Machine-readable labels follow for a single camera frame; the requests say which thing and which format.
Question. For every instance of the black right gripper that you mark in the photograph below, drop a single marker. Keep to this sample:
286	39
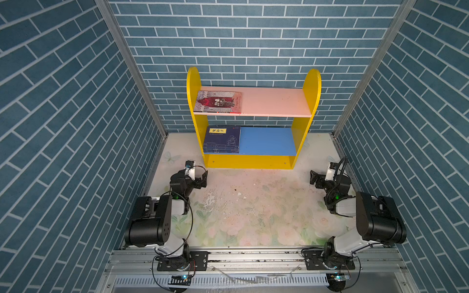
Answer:
315	178

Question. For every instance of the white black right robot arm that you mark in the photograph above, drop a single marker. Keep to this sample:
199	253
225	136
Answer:
377	219

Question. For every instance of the green circuit board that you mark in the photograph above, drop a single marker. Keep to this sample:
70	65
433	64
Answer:
336	282
180	280

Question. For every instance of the red illustrated cover book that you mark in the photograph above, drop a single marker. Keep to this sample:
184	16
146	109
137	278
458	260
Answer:
218	102

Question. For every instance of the left green circuit board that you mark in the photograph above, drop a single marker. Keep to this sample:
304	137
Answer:
180	280

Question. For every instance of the right green circuit board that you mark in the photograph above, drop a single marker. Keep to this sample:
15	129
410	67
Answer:
336	282

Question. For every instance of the white slotted cable duct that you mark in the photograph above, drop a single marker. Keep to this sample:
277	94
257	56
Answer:
218	281

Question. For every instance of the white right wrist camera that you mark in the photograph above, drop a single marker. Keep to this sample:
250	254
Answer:
331	171

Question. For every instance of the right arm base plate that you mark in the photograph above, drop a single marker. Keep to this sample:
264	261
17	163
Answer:
317	259

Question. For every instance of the aluminium front rail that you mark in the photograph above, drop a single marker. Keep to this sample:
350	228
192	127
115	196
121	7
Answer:
259	260

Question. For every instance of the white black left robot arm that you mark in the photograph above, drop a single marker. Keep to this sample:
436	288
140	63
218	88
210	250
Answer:
150	222

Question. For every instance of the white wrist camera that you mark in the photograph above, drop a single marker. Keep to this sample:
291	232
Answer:
189	167
331	171

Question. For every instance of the yellow pink blue bookshelf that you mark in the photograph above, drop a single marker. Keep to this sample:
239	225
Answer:
260	148

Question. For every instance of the navy book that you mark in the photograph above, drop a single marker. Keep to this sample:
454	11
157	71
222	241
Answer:
220	139

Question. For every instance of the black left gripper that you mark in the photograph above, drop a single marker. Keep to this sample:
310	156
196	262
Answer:
196	182

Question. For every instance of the floral table mat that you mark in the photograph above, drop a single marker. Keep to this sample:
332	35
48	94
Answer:
264	208

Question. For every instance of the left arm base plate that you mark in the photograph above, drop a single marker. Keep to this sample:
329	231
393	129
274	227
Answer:
183	260

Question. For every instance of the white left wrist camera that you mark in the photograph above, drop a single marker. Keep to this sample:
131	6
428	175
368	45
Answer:
189	167

